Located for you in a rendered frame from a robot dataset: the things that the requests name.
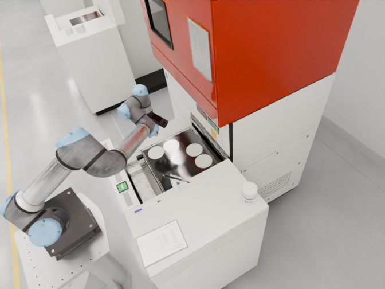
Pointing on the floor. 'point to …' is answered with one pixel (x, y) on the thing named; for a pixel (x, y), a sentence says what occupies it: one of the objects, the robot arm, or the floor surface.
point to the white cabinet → (222, 264)
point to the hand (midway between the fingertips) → (157, 135)
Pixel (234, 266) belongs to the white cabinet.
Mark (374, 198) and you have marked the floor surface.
